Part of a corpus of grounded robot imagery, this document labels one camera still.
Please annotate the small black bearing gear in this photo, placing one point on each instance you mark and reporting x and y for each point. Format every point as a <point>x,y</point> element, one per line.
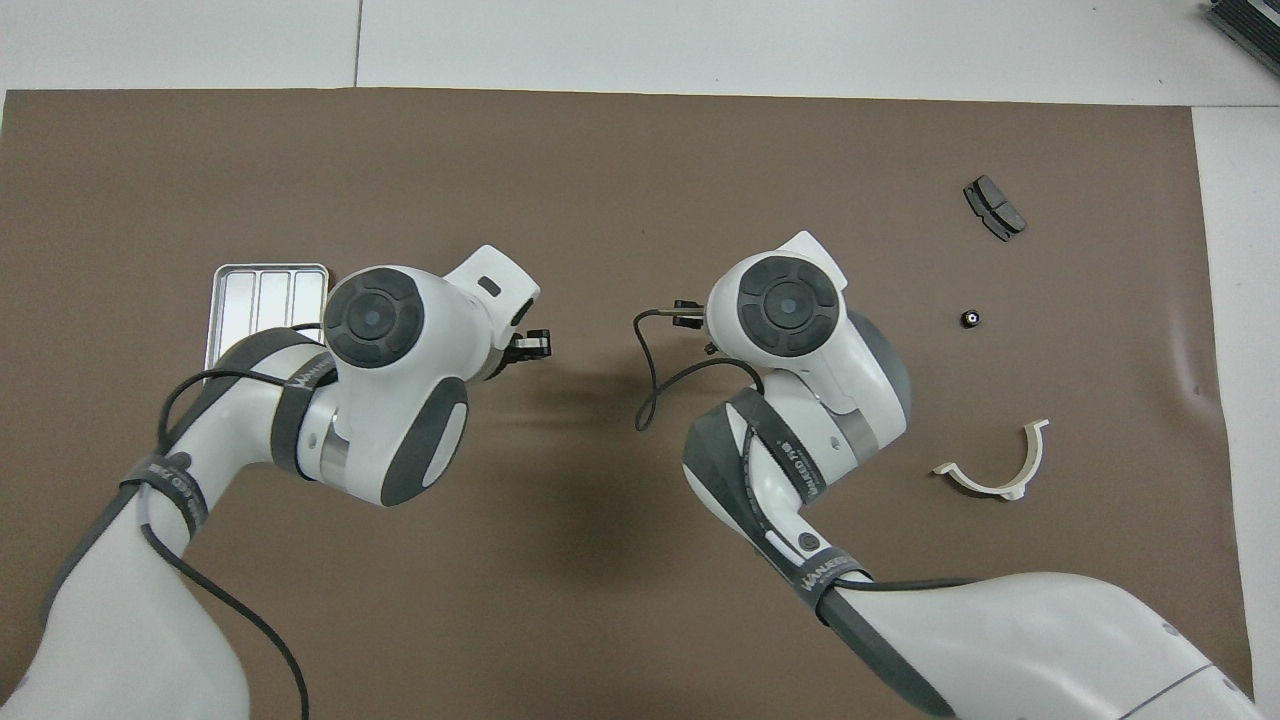
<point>969,318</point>

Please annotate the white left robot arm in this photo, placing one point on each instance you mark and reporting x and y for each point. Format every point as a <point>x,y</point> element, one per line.
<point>400,400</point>

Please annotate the grey ridged device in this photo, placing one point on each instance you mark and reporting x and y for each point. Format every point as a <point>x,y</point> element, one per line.
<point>1250,20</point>

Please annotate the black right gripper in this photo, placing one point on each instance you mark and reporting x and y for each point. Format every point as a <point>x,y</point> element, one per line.
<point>688,305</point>

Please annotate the white semicircular plastic bracket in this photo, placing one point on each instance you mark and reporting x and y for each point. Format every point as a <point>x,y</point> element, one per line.
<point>1000,487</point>

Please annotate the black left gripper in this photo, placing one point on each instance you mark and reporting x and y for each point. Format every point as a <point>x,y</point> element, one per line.
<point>528,347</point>

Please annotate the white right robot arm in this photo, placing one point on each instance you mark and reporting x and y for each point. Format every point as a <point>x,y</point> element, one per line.
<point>800,400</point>

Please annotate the brown table mat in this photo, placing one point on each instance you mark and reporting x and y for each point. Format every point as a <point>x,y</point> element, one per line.
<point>600,200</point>

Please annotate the dark two-piece brake pad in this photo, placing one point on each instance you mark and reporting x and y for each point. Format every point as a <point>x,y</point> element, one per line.
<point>995,208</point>

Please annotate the silver metal tray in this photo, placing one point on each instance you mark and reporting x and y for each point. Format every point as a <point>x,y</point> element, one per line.
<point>250,300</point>

